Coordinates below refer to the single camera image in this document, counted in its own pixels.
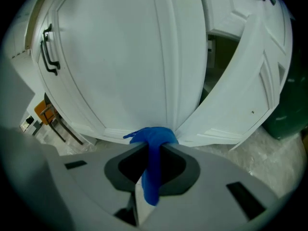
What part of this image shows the white cabinet door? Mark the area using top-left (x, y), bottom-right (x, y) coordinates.
top-left (31, 0), bottom-right (208, 144)
top-left (197, 0), bottom-right (267, 39)
top-left (177, 0), bottom-right (293, 152)

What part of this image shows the orange chair with metal legs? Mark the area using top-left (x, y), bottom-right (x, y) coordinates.
top-left (33, 92), bottom-right (84, 146)

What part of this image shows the green bin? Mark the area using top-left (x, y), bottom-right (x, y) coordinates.
top-left (261, 18), bottom-right (308, 140)

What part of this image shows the blue cloth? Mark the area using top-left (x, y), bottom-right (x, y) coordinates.
top-left (123, 127), bottom-right (180, 207)

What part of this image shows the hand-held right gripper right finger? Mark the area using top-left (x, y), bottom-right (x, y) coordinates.
top-left (139, 143), bottom-right (280, 231)

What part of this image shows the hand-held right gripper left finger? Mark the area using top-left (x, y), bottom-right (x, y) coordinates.
top-left (47, 142), bottom-right (150, 231)

